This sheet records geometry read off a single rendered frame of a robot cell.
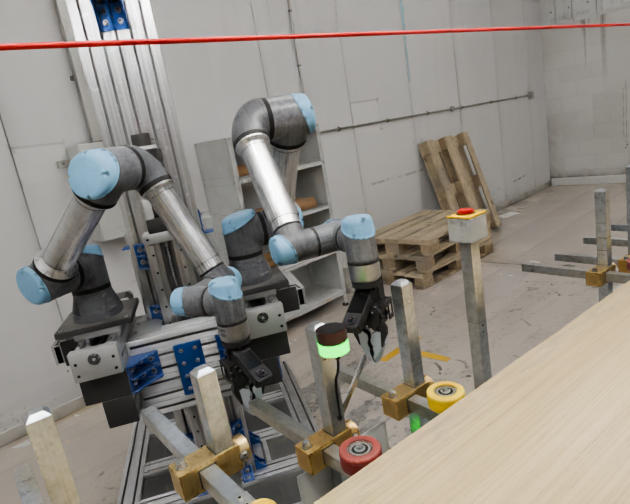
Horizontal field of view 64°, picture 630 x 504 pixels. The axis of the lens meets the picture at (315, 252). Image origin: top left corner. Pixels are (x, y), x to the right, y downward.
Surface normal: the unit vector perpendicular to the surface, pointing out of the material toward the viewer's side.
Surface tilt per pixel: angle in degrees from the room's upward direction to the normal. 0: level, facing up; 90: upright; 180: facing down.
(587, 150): 90
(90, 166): 86
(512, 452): 0
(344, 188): 90
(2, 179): 90
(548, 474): 0
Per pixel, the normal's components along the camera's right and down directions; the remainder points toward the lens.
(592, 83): -0.71, 0.28
